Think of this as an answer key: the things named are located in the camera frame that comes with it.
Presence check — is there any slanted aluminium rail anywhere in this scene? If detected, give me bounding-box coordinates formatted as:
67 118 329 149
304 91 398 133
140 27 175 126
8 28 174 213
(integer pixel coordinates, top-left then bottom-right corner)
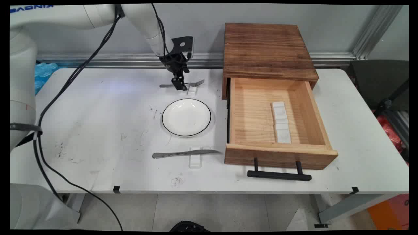
352 5 404 59

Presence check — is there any red plastic bag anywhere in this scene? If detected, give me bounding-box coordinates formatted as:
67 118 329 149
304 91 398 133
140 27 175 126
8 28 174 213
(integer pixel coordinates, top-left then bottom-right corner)
377 114 406 154

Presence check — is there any grey table leg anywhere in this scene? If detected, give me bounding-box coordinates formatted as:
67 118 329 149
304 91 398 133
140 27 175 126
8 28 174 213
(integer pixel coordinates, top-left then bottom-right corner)
65 194 86 224
318 194 384 226

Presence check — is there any white plate with black rim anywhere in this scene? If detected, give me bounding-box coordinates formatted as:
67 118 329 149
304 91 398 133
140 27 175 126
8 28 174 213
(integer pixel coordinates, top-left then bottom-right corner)
162 99 212 137

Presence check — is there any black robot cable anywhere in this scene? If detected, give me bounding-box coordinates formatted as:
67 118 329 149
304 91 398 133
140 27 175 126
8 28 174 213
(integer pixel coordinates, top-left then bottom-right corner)
33 4 193 230

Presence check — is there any blue plastic bag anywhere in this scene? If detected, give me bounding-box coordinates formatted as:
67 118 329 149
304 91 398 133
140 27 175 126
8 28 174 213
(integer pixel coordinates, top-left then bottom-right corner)
34 62 59 95

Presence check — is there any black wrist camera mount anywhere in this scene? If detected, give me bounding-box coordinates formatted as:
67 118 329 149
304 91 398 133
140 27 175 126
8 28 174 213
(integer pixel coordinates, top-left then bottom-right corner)
171 36 194 59

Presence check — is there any horizontal aluminium rail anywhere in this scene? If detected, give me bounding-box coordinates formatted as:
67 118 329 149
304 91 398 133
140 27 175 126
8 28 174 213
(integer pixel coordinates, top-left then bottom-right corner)
36 52 357 68

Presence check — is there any black drawer handle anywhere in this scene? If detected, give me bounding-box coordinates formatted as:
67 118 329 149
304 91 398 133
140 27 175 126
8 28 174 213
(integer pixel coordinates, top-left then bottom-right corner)
247 158 312 181

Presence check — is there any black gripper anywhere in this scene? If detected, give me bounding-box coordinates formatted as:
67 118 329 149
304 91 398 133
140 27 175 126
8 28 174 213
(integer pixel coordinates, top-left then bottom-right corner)
159 52 190 91

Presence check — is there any black round object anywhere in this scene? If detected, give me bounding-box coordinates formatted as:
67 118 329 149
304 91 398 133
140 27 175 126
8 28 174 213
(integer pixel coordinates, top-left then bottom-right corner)
170 221 210 232

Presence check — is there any orange box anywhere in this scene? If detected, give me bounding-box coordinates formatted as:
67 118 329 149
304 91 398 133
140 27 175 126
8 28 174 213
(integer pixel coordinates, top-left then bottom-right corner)
367 194 409 230

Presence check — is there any light wooden drawer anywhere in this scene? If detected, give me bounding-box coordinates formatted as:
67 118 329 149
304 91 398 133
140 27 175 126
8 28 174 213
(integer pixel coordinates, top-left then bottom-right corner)
224 78 338 170

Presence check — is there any silver metal fork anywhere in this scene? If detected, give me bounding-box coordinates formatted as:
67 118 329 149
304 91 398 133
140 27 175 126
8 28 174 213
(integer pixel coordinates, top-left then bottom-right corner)
160 79 205 88

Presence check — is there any silver metal table knife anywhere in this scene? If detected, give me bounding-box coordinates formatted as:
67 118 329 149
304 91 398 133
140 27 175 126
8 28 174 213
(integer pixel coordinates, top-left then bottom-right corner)
152 149 220 159

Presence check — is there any dark wooden drawer cabinet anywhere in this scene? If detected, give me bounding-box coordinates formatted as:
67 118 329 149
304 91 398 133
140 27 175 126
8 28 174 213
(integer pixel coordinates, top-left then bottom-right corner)
222 23 319 100

